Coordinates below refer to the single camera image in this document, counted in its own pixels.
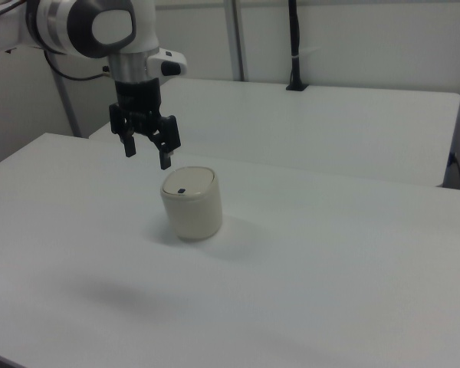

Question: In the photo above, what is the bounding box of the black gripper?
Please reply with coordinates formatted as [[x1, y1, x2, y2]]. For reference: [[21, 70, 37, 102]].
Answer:
[[107, 77, 182, 171]]

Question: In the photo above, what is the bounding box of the cream trash bin lid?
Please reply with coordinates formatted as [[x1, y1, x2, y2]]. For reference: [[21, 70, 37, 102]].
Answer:
[[163, 166, 216, 199]]

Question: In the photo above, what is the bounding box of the cream round trash bin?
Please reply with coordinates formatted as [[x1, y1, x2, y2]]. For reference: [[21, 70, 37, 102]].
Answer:
[[159, 166, 224, 242]]

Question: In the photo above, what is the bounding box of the white side table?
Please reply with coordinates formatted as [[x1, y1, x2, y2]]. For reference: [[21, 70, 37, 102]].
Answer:
[[88, 78, 460, 189]]

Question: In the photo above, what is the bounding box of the black clamped pole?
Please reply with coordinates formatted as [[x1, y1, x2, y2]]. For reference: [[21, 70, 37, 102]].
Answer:
[[285, 0, 310, 92]]

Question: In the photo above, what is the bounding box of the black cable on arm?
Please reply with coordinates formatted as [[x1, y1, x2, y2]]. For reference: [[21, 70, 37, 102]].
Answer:
[[43, 51, 113, 81]]

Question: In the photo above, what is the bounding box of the aluminium frame post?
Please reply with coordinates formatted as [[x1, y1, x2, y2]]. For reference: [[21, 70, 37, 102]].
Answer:
[[45, 51, 82, 139], [223, 0, 251, 83]]

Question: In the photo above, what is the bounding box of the black cable at table edge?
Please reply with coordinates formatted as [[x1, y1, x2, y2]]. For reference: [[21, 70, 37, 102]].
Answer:
[[448, 152, 460, 190]]

